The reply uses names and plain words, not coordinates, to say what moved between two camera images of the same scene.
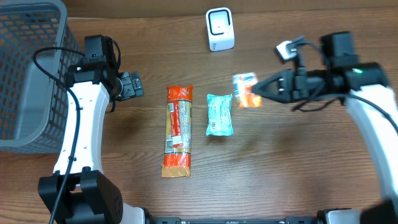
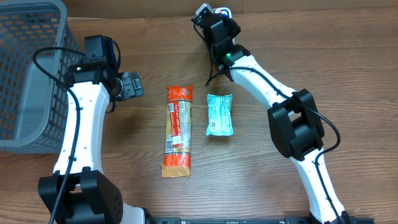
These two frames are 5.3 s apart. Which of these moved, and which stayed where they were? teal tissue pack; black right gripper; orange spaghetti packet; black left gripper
Moved: black right gripper
Stayed: teal tissue pack; black left gripper; orange spaghetti packet
